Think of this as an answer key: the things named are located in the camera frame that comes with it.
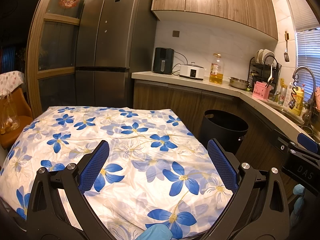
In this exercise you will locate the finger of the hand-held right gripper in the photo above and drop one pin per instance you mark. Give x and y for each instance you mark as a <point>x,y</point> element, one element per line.
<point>310,142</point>
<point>283,143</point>

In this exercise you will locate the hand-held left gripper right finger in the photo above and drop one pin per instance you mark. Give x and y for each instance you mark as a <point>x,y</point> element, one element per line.
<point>222,165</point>

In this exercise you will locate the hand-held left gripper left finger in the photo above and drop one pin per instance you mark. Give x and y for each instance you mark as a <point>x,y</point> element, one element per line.
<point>93,167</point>

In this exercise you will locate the black trash bin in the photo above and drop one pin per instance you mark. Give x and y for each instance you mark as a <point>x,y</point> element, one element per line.
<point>225,130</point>

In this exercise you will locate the person's right hand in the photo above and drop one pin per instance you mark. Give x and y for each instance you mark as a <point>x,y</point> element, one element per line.
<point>298,197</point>

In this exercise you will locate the person's left hand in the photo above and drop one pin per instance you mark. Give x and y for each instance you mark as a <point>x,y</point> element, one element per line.
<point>155,233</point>

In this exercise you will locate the steel sink strainer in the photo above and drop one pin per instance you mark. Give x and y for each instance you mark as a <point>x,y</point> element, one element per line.
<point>308,130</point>

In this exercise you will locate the steel sink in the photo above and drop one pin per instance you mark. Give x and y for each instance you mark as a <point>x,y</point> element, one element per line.
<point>282,110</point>

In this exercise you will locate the yellow detergent bottle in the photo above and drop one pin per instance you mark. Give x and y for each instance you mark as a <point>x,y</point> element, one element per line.
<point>298,100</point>

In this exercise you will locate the silver beer can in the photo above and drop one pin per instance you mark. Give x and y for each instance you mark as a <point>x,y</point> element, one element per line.
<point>282,98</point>

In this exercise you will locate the pink cloth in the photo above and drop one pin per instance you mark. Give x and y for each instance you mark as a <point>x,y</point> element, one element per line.
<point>318,97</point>

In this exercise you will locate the blue floral tablecloth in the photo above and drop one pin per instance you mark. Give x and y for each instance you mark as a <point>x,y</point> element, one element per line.
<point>137,142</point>

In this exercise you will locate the pink utensil holder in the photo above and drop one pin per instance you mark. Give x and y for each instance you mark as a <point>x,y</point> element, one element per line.
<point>260,92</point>

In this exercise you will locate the white spoon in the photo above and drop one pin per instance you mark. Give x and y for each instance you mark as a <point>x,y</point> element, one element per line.
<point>271,73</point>

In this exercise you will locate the steel kitchen faucet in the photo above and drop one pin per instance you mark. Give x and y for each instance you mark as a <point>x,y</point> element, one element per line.
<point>303,68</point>

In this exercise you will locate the steel bowl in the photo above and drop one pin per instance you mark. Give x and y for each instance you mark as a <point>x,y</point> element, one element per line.
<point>238,83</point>

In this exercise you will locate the wooden kitchen counter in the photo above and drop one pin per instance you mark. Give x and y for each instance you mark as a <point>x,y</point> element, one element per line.
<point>175,97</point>

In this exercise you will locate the hanging slotted spatula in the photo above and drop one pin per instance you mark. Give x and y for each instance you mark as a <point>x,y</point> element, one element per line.
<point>286,57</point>

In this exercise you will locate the cooking oil bottle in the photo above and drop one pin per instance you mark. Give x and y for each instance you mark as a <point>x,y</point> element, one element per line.
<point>216,76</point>

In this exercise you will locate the white plate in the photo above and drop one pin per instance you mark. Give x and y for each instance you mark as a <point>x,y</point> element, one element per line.
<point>260,54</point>
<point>268,54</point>

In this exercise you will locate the orange chair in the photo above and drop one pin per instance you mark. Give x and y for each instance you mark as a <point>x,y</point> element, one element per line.
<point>22,105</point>

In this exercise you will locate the clear plastic bag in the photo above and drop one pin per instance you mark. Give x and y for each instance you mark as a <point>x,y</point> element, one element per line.
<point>10,122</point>

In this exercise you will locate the window blinds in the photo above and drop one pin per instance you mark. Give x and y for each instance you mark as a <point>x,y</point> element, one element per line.
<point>307,45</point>

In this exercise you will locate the white electric cooker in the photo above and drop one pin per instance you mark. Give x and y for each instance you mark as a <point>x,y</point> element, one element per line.
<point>191,72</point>

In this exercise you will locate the polka dot cloth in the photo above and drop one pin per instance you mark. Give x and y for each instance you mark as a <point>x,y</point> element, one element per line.
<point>11,80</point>

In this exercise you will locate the black air fryer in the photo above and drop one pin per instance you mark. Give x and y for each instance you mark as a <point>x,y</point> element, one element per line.
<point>163,60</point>

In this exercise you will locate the dark steel refrigerator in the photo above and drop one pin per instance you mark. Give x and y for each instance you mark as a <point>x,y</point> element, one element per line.
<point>112,42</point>

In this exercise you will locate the wooden framed glass door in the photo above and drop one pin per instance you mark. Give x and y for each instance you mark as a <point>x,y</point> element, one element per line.
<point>60,20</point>

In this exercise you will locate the dark wall socket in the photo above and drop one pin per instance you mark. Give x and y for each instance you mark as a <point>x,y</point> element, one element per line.
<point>176,33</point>

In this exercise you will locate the wooden wall cabinet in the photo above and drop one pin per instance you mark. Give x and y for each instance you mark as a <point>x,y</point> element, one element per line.
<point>212,0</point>

